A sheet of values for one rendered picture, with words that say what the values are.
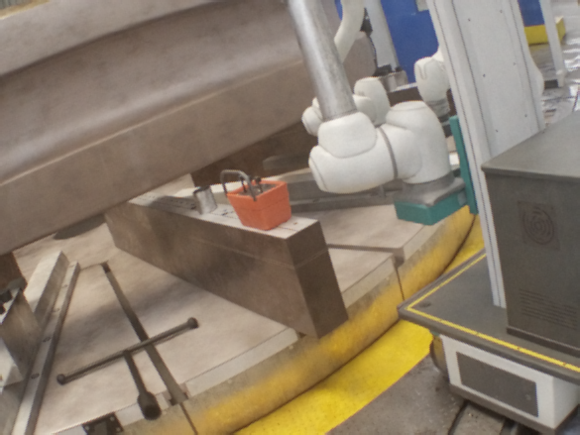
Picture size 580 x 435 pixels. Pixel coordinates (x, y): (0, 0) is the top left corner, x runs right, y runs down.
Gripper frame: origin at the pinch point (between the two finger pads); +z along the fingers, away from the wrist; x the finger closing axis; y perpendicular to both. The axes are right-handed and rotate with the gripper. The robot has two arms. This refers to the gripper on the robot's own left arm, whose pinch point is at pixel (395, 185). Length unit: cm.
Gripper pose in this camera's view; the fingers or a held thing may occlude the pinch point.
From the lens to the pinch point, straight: 207.7
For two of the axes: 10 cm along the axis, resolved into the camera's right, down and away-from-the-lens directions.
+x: -8.1, 3.9, -4.3
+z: 2.8, 9.1, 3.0
